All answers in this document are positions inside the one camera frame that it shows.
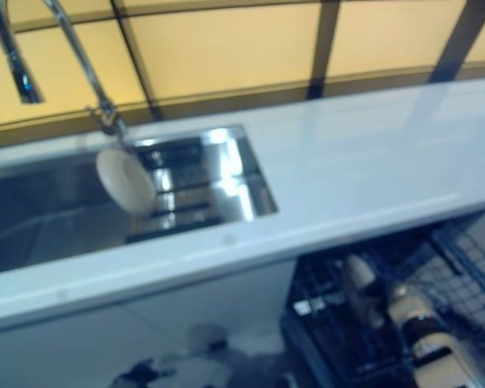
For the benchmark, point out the stainless steel sink basin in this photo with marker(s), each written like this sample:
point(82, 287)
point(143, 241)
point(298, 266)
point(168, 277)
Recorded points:
point(44, 202)

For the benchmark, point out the chrome gooseneck kitchen faucet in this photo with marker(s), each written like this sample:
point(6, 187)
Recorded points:
point(81, 60)

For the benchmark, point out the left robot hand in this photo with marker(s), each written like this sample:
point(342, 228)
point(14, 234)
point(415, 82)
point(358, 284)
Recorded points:
point(143, 372)

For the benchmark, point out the black sink drying rack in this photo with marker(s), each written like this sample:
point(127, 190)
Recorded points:
point(186, 194)

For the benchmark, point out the black built-in dishwasher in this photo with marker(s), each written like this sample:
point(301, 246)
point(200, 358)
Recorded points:
point(347, 343)

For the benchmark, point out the white round plate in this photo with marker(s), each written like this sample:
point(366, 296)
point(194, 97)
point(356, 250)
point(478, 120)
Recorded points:
point(361, 279)
point(125, 182)

